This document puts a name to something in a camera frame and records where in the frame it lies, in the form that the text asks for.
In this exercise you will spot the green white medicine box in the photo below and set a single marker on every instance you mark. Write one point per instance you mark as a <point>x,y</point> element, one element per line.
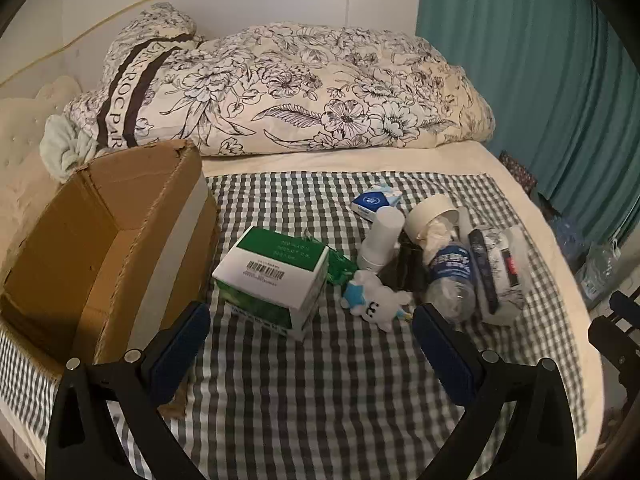
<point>270,270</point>

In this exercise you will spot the blue plastic bag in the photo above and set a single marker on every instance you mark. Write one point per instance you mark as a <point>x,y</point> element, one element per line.
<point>567,237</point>

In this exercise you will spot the grey white checkered cloth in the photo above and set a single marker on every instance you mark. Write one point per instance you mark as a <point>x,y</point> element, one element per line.
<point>325,385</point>

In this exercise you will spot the teal curtain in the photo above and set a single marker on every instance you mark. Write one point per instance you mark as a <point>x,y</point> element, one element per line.
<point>525,85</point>

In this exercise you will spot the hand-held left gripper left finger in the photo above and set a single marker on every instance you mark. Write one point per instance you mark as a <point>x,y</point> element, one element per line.
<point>175,355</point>

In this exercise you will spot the clear plastic water bottle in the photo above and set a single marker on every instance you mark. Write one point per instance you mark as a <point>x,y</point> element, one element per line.
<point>450,280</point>

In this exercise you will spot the green foil packet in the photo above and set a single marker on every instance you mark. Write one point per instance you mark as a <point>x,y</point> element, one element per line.
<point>340,267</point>

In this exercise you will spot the white plush toy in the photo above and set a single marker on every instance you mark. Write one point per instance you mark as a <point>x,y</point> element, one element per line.
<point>372,300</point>

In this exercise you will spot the mint green towel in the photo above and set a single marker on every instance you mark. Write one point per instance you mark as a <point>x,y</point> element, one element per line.
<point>65,145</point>

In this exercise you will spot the small blue white box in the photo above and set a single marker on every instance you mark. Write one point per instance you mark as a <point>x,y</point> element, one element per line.
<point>372,200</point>

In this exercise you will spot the white cylindrical bottle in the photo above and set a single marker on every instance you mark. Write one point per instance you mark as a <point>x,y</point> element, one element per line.
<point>382,240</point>

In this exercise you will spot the floral print duvet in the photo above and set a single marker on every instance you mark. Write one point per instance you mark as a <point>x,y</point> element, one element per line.
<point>300,95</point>

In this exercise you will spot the black white patterned tissue pack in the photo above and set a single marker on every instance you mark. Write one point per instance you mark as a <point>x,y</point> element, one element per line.
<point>505,270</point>

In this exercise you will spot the dark speckled box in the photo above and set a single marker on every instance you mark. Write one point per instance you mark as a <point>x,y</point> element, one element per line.
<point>517,172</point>

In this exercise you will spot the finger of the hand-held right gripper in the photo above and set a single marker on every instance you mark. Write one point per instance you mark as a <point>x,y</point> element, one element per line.
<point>612,337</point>
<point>622,305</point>

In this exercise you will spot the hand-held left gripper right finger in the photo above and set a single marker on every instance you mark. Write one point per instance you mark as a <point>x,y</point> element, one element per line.
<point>440,355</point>

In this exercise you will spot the white tape roll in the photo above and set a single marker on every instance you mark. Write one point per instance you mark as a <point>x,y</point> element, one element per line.
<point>425,210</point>

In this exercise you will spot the brown cardboard box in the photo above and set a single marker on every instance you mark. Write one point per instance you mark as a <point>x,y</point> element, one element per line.
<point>60,260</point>

